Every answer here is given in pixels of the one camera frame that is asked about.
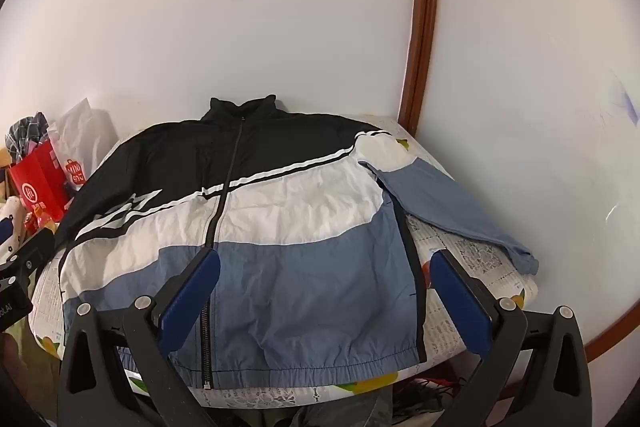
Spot black white blue jacket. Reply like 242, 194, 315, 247
53, 94, 540, 391

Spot plaid clothes in bag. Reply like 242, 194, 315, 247
6, 112, 49, 164

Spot red paper shopping bag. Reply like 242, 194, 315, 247
10, 140, 70, 222

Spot fruit-print white tablecloth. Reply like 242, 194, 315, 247
27, 114, 540, 410

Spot brown wooden baseboard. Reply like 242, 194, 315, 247
585, 303, 640, 363

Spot white plastic bag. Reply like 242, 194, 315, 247
48, 98, 117, 192

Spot brown wooden door frame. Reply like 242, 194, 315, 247
397, 0, 438, 135

